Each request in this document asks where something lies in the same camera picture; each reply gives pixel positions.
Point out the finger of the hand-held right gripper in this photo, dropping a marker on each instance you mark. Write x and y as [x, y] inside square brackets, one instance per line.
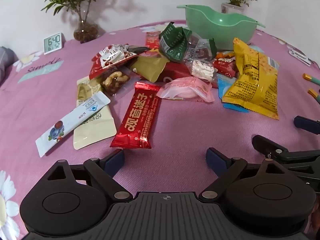
[300, 122]
[267, 146]

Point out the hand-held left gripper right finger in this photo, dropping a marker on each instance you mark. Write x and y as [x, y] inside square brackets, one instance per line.
[215, 160]

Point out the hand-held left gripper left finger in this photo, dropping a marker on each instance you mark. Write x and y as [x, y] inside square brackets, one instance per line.
[115, 160]

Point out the plain red snack pouch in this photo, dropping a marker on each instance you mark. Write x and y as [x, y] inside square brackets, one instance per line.
[176, 72]

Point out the red white nut packet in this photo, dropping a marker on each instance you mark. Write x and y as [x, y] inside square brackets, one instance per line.
[110, 60]

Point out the green plastic bowl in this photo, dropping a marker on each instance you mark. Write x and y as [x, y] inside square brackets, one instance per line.
[225, 30]

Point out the teal pen with yellow cap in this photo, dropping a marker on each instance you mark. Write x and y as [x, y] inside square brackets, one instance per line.
[313, 79]
[315, 97]

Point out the cream snack pouch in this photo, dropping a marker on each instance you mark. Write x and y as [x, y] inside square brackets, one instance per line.
[95, 127]

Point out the pink floral tablecloth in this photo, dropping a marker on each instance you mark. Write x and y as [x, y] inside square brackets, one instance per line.
[200, 125]

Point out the red gold-lettered snack bar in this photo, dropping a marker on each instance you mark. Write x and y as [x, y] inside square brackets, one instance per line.
[140, 117]

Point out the white blueberry print sachet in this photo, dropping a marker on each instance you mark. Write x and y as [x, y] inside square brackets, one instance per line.
[72, 120]

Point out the yellow chips bag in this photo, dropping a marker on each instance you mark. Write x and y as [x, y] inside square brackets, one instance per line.
[255, 80]

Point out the blue snack packet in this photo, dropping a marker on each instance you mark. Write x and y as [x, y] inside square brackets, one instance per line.
[223, 87]

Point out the pink round cake packet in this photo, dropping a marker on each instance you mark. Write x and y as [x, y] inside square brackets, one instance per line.
[186, 90]

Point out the small red snack packet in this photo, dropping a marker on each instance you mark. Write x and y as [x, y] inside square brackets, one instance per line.
[226, 66]

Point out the white red candy packet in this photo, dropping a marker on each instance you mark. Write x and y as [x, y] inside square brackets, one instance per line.
[203, 70]

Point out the olive yellow snack packet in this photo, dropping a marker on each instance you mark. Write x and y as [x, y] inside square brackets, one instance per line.
[148, 68]

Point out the white orange snack packet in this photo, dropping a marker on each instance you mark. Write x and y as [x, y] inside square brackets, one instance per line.
[225, 54]

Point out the green clear snack packet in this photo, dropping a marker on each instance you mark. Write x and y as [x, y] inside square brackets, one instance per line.
[175, 42]

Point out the leafy plant in glass vase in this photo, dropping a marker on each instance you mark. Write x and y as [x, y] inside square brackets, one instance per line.
[85, 32]

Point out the white digital clock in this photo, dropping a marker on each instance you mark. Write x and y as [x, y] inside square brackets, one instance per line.
[53, 43]

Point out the grey blue cloth bundle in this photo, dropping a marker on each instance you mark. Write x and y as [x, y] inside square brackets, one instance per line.
[6, 60]

